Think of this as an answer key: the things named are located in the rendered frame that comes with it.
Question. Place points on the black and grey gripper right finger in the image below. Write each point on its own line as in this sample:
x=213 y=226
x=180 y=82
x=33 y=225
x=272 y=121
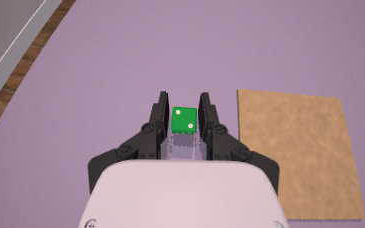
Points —
x=221 y=146

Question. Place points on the green die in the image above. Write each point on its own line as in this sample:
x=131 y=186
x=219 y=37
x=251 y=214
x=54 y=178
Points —
x=184 y=120

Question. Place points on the tan mat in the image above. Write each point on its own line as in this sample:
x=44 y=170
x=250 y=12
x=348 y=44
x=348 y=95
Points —
x=308 y=137

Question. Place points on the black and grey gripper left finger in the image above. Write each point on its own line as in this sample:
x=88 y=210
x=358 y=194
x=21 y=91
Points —
x=145 y=145

